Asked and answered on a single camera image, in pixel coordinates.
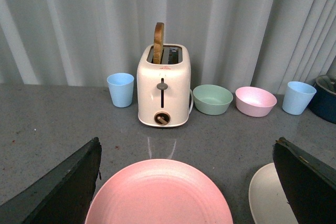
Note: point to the pink plate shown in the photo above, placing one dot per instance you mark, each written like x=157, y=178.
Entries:
x=159, y=191

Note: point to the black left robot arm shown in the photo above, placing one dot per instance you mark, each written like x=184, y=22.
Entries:
x=63, y=195

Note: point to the cream two-slot toaster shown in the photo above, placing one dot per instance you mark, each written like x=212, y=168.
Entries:
x=164, y=89

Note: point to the green bowl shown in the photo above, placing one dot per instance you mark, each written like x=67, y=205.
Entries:
x=212, y=99

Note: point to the light blue cup left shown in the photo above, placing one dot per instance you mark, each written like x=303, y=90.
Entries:
x=121, y=89

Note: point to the light blue cup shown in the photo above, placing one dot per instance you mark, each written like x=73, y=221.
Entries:
x=121, y=89
x=297, y=97

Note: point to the brown bread slice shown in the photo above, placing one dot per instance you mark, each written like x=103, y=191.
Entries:
x=158, y=43

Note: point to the pink bowl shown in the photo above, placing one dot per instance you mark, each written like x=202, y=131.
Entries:
x=255, y=102

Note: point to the grey curtain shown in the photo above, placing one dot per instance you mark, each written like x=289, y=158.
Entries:
x=232, y=43

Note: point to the light blue cup right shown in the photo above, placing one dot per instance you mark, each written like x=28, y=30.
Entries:
x=297, y=97

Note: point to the white plate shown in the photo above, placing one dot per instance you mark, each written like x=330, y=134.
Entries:
x=267, y=200

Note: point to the dark blue saucepan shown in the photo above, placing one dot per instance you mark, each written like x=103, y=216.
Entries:
x=323, y=104

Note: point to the glass pot lid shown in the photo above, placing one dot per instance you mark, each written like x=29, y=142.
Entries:
x=326, y=82

